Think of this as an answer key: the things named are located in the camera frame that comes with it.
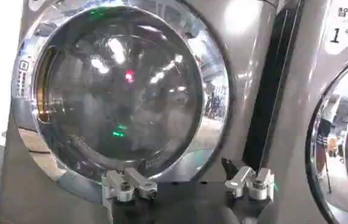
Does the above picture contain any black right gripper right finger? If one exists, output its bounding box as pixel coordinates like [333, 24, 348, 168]
[221, 157, 276, 201]

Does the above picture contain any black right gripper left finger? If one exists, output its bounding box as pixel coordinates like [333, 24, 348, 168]
[101, 167, 158, 208]

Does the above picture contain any grey dryer with number label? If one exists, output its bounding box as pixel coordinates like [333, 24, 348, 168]
[257, 0, 348, 224]

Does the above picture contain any round glass dryer door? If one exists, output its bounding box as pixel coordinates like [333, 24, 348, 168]
[304, 48, 348, 224]
[10, 0, 230, 204]

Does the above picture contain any white number label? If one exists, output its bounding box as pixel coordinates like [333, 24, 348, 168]
[322, 0, 348, 56]

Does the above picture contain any small sticker on door ring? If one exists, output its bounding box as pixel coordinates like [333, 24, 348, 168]
[15, 58, 30, 99]

